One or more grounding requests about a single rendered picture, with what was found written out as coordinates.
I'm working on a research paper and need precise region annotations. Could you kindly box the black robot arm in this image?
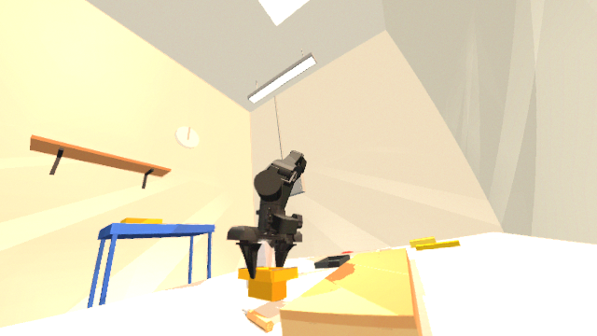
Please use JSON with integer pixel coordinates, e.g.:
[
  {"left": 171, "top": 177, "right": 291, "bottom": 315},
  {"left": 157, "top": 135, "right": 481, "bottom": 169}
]
[{"left": 253, "top": 150, "right": 307, "bottom": 234}]

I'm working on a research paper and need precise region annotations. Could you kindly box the dark grey rectangular frame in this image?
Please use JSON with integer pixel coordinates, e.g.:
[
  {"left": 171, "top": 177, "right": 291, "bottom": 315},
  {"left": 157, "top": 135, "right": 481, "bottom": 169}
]
[{"left": 314, "top": 254, "right": 350, "bottom": 270}]

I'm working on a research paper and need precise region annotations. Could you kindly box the orange-handled awl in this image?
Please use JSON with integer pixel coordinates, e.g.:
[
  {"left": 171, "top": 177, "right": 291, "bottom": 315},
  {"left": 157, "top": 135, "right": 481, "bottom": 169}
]
[{"left": 243, "top": 309, "right": 274, "bottom": 333}]

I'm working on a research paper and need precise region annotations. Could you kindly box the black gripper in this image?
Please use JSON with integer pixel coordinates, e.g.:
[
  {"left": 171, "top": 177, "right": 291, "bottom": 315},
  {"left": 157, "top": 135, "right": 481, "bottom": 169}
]
[{"left": 227, "top": 204, "right": 302, "bottom": 279}]

